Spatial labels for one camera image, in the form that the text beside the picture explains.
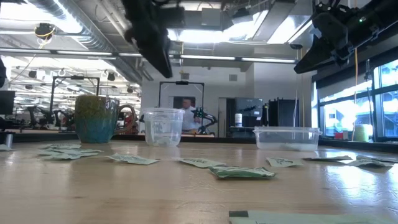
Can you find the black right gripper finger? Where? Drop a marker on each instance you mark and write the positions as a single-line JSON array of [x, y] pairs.
[[314, 69], [317, 55]]

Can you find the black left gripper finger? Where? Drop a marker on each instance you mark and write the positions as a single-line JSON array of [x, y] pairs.
[[161, 56], [155, 67]]

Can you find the round clear plastic cup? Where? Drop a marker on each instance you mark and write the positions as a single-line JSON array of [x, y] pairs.
[[178, 124]]

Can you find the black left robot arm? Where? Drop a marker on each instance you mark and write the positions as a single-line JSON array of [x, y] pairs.
[[2, 73]]

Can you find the black ceiling sensor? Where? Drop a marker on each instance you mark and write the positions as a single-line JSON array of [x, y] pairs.
[[296, 46]]

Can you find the linear ceiling light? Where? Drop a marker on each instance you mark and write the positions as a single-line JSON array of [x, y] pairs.
[[84, 53], [208, 57], [270, 60]]

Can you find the black hanging lamp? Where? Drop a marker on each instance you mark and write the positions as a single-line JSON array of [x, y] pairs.
[[111, 76]]

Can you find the black cabinet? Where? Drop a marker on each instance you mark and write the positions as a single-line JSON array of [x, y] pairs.
[[283, 113]]

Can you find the red background object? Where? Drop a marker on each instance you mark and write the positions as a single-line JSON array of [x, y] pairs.
[[129, 123]]

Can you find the person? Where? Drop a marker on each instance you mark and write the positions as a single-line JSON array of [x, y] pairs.
[[189, 119]]

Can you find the red box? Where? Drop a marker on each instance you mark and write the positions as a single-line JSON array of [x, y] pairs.
[[338, 136]]

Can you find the black machine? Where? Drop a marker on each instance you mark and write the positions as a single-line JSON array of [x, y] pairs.
[[252, 107]]

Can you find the rectangular clear plastic container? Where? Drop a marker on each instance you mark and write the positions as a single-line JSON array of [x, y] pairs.
[[287, 138]]

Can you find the yellow green container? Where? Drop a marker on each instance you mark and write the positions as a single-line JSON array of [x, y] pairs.
[[361, 133]]

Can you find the olive and teal ceramic mug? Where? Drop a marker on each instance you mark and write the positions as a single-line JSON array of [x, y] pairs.
[[96, 124]]

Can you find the large glass window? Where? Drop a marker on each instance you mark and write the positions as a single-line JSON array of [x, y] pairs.
[[388, 118]]

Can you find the white canister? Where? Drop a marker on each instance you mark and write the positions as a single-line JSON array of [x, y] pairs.
[[238, 120]]

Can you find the black monitor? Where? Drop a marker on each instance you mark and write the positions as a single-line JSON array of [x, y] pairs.
[[7, 102]]

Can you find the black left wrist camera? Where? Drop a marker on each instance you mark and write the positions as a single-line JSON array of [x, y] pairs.
[[173, 17]]

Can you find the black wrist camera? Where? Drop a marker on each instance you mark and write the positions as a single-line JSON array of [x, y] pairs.
[[329, 26], [173, 17]]

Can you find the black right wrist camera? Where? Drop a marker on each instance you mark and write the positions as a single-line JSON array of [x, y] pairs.
[[329, 26]]

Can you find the grey wall vent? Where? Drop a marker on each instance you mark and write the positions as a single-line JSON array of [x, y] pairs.
[[233, 77], [185, 76]]

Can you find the grey metal post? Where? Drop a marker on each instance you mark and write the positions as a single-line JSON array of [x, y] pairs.
[[8, 141]]

